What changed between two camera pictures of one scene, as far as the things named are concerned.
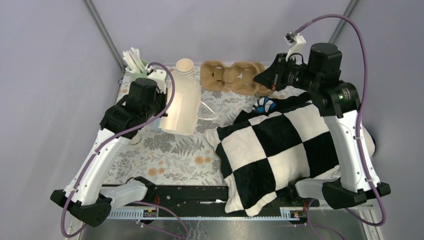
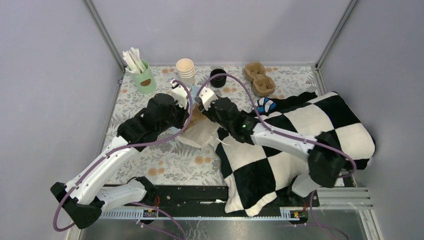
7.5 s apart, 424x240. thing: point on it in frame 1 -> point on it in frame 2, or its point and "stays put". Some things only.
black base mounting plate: [189, 197] stays put
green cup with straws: [135, 65] stays put
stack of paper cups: [185, 65] stays put
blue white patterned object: [264, 104] stays put
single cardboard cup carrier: [238, 77] -> [197, 115]
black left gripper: [163, 95] -> [184, 114]
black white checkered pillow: [260, 153] stays put
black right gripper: [270, 78] -> [208, 111]
